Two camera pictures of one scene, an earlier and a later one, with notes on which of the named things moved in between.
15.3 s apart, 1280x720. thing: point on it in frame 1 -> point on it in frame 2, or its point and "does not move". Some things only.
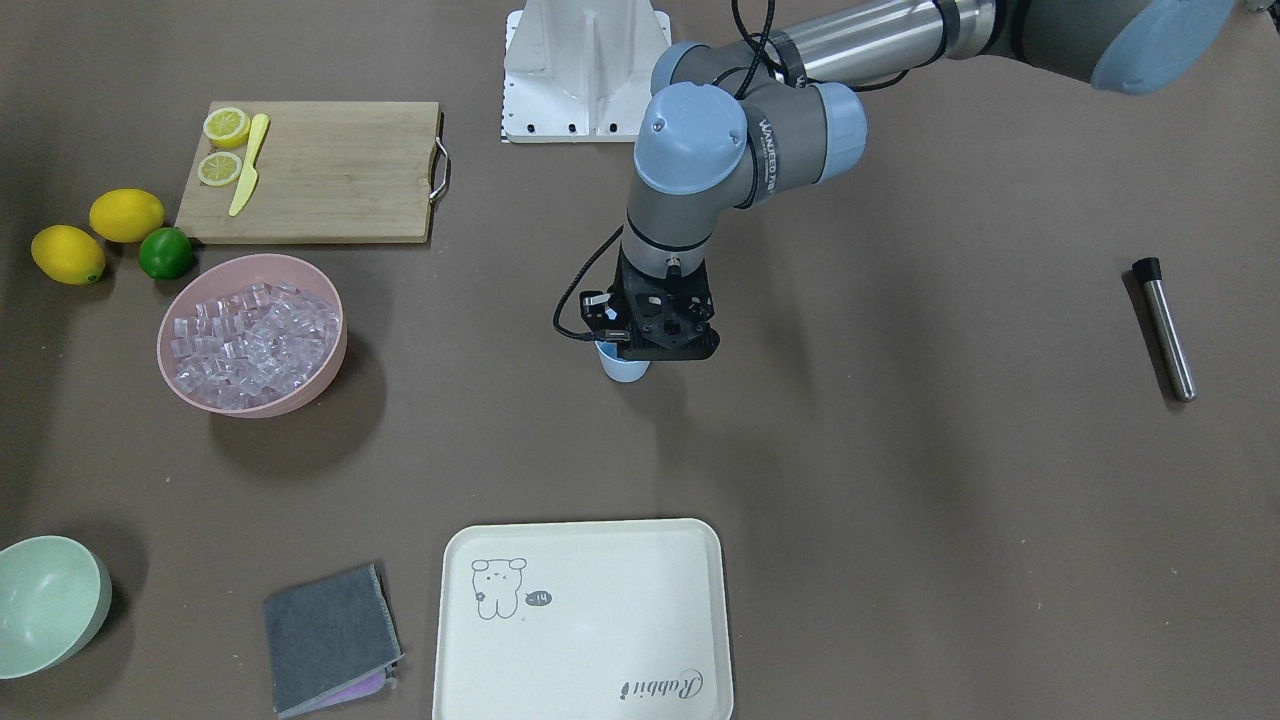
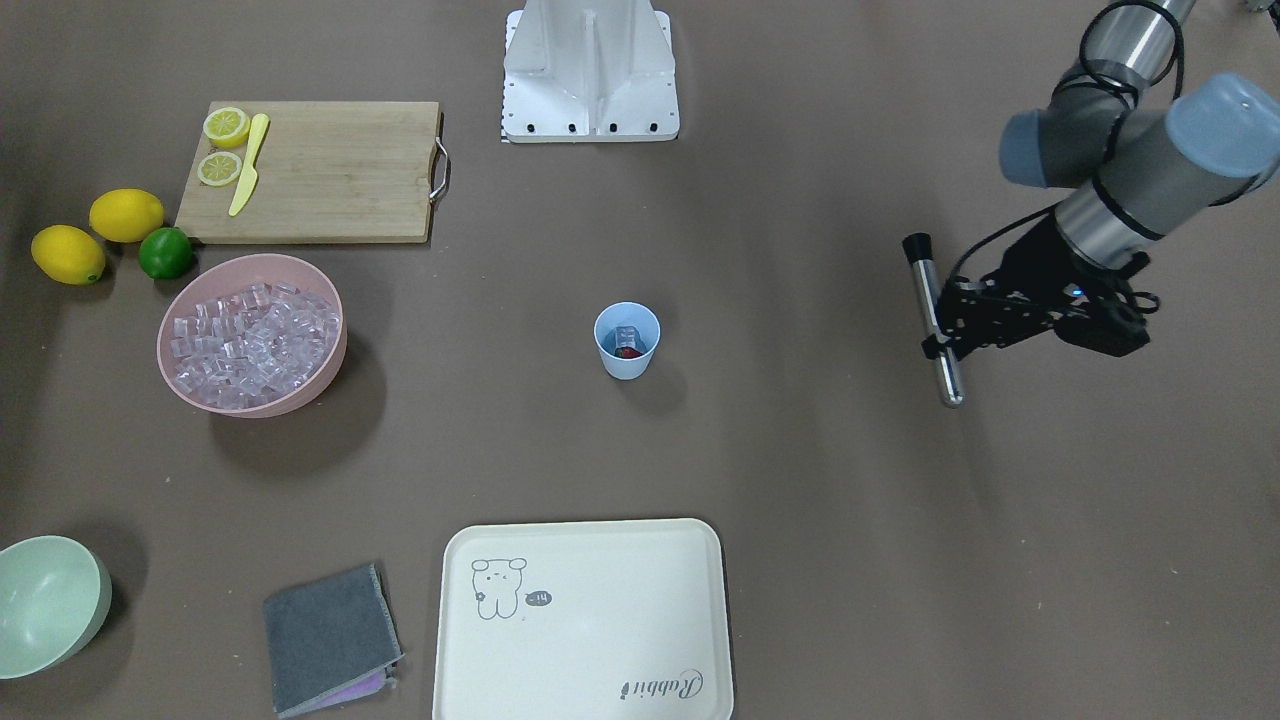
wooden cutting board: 327,172 does not move
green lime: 165,252 does not move
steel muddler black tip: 1149,270 -> 920,248
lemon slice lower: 219,168 does not move
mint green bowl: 55,597 does not move
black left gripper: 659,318 -> 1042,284
